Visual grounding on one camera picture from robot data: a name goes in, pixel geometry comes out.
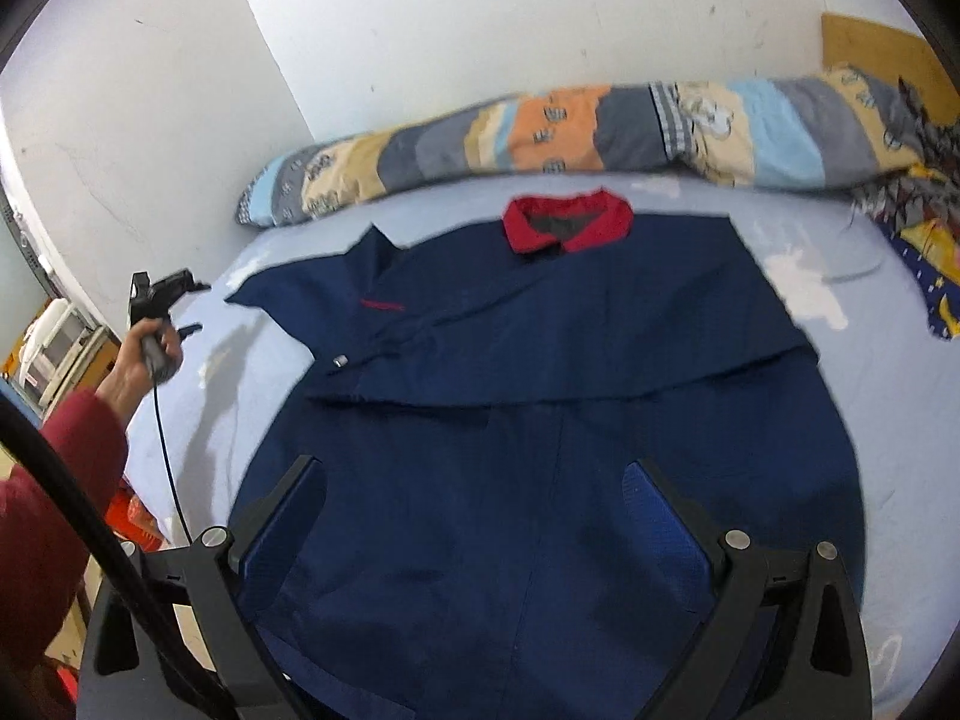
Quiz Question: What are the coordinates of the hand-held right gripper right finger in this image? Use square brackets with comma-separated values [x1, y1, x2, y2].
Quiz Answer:
[620, 457, 875, 720]

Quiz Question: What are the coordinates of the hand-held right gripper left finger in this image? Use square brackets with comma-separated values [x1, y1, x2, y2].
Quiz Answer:
[77, 455, 329, 720]

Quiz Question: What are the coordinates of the navy jacket with red collar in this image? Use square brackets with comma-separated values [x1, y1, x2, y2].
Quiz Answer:
[223, 191, 868, 720]

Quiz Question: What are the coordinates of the person's left forearm red sleeve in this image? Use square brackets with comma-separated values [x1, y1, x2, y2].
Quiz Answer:
[0, 388, 130, 720]

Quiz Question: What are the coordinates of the person's left hand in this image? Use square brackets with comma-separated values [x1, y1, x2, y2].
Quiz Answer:
[95, 317, 185, 422]

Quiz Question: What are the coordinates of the white plastic rack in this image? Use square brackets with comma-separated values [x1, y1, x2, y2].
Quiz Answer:
[2, 298, 107, 392]

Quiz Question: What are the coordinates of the dark printed cloth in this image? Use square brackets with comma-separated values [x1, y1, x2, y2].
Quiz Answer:
[850, 75, 960, 343]

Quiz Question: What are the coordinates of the patchwork quilt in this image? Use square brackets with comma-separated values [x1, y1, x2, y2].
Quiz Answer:
[235, 65, 947, 230]

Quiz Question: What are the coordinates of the wooden headboard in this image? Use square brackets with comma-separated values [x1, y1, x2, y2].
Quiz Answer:
[820, 11, 950, 115]

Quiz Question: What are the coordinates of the thin black cable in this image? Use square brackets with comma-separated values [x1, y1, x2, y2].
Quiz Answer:
[152, 379, 193, 547]

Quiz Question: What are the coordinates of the thick black cable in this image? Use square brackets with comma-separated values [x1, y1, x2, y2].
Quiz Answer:
[0, 399, 256, 720]

